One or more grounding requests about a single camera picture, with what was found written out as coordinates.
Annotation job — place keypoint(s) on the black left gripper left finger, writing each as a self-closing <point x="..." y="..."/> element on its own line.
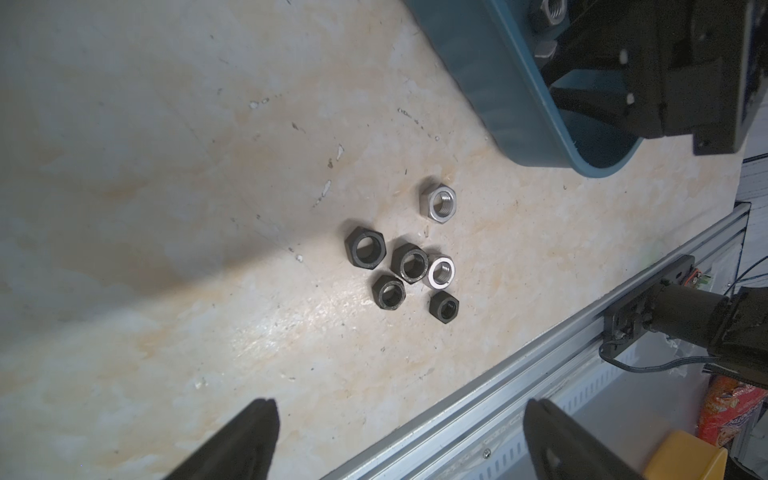
<point x="242" y="449"/>

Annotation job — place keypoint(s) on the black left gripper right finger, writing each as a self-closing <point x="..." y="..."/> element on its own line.
<point x="562" y="449"/>

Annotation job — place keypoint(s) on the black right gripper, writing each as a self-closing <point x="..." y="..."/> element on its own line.
<point x="696" y="68"/>

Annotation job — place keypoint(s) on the silver hex nut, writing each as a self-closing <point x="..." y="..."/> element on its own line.
<point x="544" y="51"/>
<point x="546" y="14"/>
<point x="438" y="203"/>
<point x="441" y="272"/>

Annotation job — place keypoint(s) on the teal plastic storage box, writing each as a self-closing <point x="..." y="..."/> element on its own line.
<point x="488" y="48"/>

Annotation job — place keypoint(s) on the black hex nut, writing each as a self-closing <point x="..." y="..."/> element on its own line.
<point x="444" y="307"/>
<point x="388" y="292"/>
<point x="365" y="248"/>
<point x="410" y="263"/>

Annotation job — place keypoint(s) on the yellow plastic object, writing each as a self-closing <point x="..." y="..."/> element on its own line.
<point x="684" y="456"/>

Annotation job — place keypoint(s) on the red snack packet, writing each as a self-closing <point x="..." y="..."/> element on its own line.
<point x="725" y="410"/>

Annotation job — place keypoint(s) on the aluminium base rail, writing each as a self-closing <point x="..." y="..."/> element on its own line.
<point x="476" y="432"/>

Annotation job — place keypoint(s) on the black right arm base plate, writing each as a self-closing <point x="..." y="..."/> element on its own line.
<point x="627" y="319"/>

